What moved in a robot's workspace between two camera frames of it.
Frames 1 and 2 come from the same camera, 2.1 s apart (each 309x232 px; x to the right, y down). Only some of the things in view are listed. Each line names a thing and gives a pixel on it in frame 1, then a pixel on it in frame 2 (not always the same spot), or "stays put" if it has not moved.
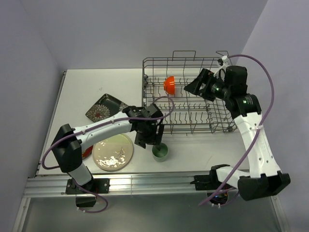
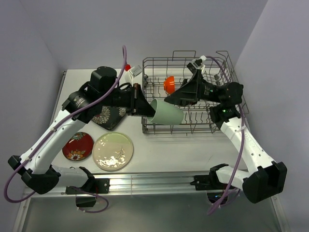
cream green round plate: [113, 153] stays put
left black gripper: [154, 139] -> [137, 103]
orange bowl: [169, 85] stays put
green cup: [161, 155] -> [165, 113]
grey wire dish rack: [164, 81] stays put
